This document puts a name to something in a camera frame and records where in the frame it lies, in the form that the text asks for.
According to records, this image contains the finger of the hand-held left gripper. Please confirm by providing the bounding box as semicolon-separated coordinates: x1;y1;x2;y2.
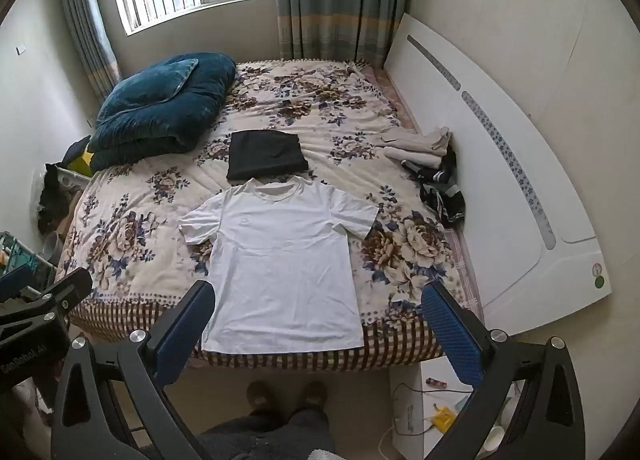
0;270;94;327
0;264;35;301

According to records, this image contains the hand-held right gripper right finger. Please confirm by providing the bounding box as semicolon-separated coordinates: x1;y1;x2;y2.
421;281;586;460

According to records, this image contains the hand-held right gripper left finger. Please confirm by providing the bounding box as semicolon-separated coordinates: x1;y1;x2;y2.
50;280;217;460

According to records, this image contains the white t-shirt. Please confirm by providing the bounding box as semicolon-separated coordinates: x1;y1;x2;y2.
178;176;381;355

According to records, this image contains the dark clothes heap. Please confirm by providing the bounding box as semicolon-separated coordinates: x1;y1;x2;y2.
37;162;76;233

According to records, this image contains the pile of clothes by headboard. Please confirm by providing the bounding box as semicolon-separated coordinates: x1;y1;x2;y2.
402;147;467;227

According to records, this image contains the beige clothes pile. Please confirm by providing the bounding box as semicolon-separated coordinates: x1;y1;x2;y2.
377;126;453;165

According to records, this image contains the white bedside table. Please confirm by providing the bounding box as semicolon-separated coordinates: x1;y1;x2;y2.
389;355;523;460

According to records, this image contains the yellow small box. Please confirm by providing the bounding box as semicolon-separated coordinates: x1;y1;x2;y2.
432;405;458;433

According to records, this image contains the white laundry basket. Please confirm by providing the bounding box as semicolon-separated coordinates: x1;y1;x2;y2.
52;165;93;201

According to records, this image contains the person's left leg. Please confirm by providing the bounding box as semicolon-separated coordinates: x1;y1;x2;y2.
200;380;296;460

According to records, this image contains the person's leg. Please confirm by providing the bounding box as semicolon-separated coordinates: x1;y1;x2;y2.
282;380;337;460
200;380;296;460

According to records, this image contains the floral bed blanket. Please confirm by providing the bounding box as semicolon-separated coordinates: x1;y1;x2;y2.
52;58;483;371

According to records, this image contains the person's right leg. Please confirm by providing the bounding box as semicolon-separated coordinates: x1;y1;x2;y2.
282;380;337;460

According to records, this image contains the white headboard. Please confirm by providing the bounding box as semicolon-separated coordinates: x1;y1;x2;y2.
382;12;613;335

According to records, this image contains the black folded garment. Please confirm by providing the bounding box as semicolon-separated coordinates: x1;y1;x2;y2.
226;131;310;185

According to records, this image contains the dark teal quilt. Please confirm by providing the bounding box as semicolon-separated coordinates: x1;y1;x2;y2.
89;54;237;173

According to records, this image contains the green wire rack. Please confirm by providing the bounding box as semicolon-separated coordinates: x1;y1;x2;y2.
0;231;58;301

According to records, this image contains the white cable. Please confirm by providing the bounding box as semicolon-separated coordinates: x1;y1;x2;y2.
377;382;476;460

